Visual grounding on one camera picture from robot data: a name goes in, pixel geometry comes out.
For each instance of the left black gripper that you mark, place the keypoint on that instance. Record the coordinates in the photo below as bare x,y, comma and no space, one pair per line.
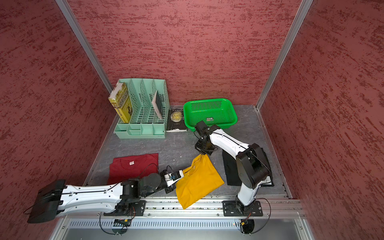
169,189

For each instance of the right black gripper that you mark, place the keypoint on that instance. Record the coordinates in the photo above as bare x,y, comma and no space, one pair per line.
198,147

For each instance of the yellow t-shirt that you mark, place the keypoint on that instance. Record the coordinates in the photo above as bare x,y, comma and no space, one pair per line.
200,179

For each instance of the green plastic basket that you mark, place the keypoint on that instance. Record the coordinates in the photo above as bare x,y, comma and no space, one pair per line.
218,112

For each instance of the dark red t-shirt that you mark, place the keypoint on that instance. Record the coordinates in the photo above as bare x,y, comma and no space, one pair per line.
132,167

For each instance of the black t-shirt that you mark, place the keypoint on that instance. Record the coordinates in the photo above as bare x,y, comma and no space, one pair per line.
231,170

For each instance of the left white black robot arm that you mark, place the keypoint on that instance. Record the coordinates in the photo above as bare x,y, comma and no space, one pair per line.
122,199

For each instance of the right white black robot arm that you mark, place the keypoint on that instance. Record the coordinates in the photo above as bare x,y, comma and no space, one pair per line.
252,164

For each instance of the black paperback book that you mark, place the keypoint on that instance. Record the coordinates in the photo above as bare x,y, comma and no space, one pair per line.
176,122

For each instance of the mint green desk organizer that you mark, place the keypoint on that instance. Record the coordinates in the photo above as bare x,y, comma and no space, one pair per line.
145,124

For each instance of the thin grey book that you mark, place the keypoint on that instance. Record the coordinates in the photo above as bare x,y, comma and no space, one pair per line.
157,105

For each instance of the yellow book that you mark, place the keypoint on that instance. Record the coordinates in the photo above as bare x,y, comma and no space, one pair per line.
121,101

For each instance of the right corner aluminium profile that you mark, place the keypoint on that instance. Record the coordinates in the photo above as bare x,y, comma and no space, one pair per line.
291,35

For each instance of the corner aluminium profile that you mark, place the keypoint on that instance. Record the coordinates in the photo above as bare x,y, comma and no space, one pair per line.
291,35
79,33

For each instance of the left corner aluminium profile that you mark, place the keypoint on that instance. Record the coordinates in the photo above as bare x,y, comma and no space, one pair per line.
79,33

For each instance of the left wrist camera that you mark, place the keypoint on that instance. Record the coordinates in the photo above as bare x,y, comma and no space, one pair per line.
175,176

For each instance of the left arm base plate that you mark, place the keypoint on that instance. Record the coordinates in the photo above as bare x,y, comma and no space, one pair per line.
124,209

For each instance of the aluminium front rail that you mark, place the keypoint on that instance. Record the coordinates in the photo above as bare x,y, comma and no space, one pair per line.
212,208

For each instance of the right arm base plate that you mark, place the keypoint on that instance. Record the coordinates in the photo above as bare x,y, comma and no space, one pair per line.
236,209

